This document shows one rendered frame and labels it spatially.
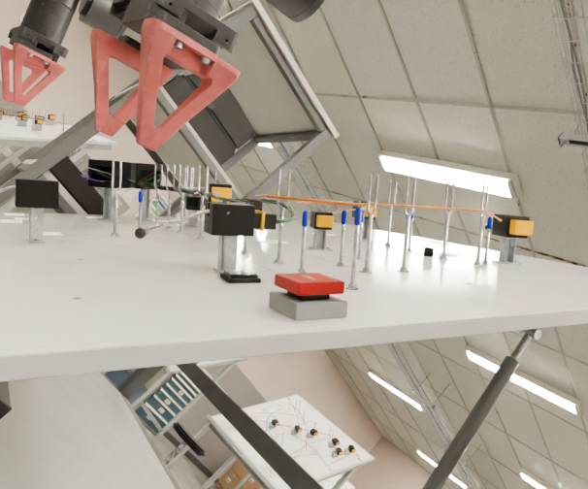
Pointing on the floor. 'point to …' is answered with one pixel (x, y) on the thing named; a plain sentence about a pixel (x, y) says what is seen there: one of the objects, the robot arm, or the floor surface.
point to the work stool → (184, 442)
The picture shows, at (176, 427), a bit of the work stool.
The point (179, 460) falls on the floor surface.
